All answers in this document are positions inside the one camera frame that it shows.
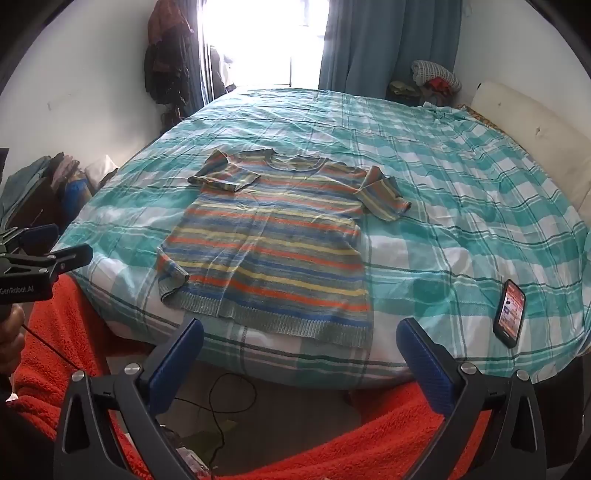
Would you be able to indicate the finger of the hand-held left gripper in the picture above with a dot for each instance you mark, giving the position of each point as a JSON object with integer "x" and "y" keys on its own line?
{"x": 69, "y": 258}
{"x": 32, "y": 235}

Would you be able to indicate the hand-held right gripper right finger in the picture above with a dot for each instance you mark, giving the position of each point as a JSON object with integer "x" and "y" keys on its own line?
{"x": 427, "y": 360}

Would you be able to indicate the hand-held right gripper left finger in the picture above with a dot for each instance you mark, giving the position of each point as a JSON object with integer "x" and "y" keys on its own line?
{"x": 173, "y": 357}

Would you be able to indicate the striped knit sweater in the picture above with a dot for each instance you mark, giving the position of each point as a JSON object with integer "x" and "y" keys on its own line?
{"x": 277, "y": 249}

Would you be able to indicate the clothes heap on dark cabinet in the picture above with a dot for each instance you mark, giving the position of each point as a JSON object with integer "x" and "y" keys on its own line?
{"x": 41, "y": 184}

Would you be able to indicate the dark hanging clothes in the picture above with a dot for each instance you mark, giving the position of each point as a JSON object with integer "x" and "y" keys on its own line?
{"x": 168, "y": 60}

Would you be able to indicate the pile of folded clothes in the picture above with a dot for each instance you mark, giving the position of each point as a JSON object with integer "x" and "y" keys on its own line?
{"x": 429, "y": 83}

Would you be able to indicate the person's left hand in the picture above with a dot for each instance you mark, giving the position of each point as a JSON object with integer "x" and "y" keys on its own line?
{"x": 11, "y": 337}

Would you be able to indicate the black smartphone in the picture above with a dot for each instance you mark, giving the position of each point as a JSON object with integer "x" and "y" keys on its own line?
{"x": 509, "y": 311}

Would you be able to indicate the orange fleece blanket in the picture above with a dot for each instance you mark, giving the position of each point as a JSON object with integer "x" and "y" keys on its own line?
{"x": 369, "y": 438}

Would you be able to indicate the teal plaid bed sheet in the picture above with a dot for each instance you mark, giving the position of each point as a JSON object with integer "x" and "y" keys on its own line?
{"x": 438, "y": 194}

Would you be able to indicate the narrow blue curtain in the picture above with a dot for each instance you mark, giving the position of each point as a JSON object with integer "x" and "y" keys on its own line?
{"x": 201, "y": 50}

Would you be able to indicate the cream padded headboard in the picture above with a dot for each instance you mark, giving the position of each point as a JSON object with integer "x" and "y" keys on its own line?
{"x": 531, "y": 120}

